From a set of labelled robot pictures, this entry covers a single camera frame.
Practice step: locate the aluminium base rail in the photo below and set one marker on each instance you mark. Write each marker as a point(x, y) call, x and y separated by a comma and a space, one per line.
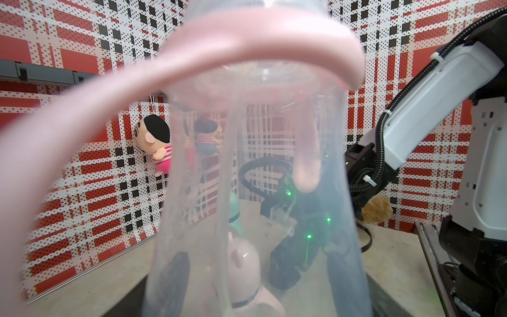
point(436, 256)

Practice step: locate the brown plush toy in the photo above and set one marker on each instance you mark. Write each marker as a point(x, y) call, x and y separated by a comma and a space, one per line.
point(377, 210)

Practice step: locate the plush doll blue pants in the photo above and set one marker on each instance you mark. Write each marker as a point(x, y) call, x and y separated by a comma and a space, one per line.
point(206, 141)

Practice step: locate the black hook rail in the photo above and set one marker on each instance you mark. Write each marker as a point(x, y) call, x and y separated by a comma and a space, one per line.
point(32, 73)

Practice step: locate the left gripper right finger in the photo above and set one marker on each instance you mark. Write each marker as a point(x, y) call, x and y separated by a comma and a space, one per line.
point(349, 285)

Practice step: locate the plush doll pink pants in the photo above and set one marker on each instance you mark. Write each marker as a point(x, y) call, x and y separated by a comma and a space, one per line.
point(152, 135)

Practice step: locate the pink bottle handle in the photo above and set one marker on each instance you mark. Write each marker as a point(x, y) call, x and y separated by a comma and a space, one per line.
point(263, 304)
point(35, 148)

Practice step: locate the pink bottle cap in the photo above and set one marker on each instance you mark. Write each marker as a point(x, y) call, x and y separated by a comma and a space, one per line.
point(244, 271)

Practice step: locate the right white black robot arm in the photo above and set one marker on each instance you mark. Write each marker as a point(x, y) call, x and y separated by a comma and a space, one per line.
point(427, 129)

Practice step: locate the mint green bottle cap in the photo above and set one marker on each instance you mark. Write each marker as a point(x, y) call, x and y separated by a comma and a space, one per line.
point(234, 214)

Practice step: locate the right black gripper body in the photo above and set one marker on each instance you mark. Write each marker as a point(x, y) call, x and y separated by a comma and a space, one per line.
point(310, 224)

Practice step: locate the clear baby bottle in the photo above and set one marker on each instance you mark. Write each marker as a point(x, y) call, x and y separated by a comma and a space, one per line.
point(277, 117)

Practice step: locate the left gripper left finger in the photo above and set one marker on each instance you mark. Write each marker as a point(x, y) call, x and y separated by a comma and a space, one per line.
point(169, 300)

